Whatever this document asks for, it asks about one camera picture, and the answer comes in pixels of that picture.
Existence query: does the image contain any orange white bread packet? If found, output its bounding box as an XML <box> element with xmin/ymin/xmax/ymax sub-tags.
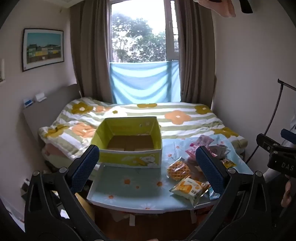
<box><xmin>169</xmin><ymin>177</ymin><xmax>211</xmax><ymax>207</ymax></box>

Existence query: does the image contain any person's right hand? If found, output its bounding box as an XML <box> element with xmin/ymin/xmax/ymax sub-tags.
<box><xmin>281</xmin><ymin>179</ymin><xmax>293</xmax><ymax>208</ymax></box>

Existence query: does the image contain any pink snack packet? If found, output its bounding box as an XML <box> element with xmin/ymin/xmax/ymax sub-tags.
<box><xmin>191</xmin><ymin>135</ymin><xmax>219</xmax><ymax>149</ymax></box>

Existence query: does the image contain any black metal rod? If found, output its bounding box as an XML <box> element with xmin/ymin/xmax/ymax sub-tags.
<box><xmin>277</xmin><ymin>79</ymin><xmax>296</xmax><ymax>91</ymax></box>

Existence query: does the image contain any light blue window cloth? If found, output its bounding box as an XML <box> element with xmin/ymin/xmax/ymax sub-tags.
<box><xmin>109</xmin><ymin>60</ymin><xmax>181</xmax><ymax>104</ymax></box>

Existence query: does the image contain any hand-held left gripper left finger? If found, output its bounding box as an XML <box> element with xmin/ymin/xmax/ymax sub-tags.
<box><xmin>24</xmin><ymin>144</ymin><xmax>109</xmax><ymax>241</ymax></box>

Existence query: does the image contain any waffle snack packet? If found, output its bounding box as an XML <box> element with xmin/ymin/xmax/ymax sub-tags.
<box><xmin>166</xmin><ymin>157</ymin><xmax>192</xmax><ymax>181</ymax></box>

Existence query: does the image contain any pink hanging garment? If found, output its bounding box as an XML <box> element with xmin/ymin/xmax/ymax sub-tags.
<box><xmin>199</xmin><ymin>0</ymin><xmax>236</xmax><ymax>18</ymax></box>

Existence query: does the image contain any framed landscape picture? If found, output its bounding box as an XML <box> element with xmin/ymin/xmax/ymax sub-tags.
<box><xmin>22</xmin><ymin>28</ymin><xmax>64</xmax><ymax>72</ymax></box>

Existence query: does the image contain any brown curtain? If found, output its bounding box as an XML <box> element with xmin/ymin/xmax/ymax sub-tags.
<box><xmin>177</xmin><ymin>0</ymin><xmax>216</xmax><ymax>107</ymax></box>
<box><xmin>69</xmin><ymin>0</ymin><xmax>114</xmax><ymax>102</ymax></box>

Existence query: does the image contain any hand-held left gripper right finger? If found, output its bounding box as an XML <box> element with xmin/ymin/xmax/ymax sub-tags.
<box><xmin>192</xmin><ymin>146</ymin><xmax>272</xmax><ymax>241</ymax></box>

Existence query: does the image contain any grey bed headboard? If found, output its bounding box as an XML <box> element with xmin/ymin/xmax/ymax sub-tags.
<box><xmin>22</xmin><ymin>83</ymin><xmax>85</xmax><ymax>149</ymax></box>

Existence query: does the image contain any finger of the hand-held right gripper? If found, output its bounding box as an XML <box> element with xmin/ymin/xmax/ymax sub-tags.
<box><xmin>280</xmin><ymin>128</ymin><xmax>296</xmax><ymax>147</ymax></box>
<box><xmin>256</xmin><ymin>133</ymin><xmax>282</xmax><ymax>154</ymax></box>

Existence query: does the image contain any yellow cardboard box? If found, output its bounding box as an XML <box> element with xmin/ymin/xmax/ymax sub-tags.
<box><xmin>90</xmin><ymin>116</ymin><xmax>162</xmax><ymax>168</ymax></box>

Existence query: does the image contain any floral striped quilt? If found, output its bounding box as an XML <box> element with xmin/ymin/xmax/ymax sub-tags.
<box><xmin>38</xmin><ymin>97</ymin><xmax>245</xmax><ymax>160</ymax></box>

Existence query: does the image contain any black cable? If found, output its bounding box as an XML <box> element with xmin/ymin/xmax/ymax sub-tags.
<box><xmin>245</xmin><ymin>84</ymin><xmax>284</xmax><ymax>163</ymax></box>

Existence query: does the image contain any yellow snack packet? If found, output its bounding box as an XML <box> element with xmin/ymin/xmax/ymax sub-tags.
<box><xmin>221</xmin><ymin>159</ymin><xmax>237</xmax><ymax>168</ymax></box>

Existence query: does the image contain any window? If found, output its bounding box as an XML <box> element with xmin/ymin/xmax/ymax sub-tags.
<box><xmin>110</xmin><ymin>0</ymin><xmax>179</xmax><ymax>63</ymax></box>

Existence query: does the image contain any dark hanging garment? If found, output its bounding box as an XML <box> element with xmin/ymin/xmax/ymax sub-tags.
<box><xmin>239</xmin><ymin>0</ymin><xmax>253</xmax><ymax>14</ymax></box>

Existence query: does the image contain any pastel bed sheet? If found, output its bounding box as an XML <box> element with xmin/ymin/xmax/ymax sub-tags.
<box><xmin>42</xmin><ymin>142</ymin><xmax>78</xmax><ymax>171</ymax></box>

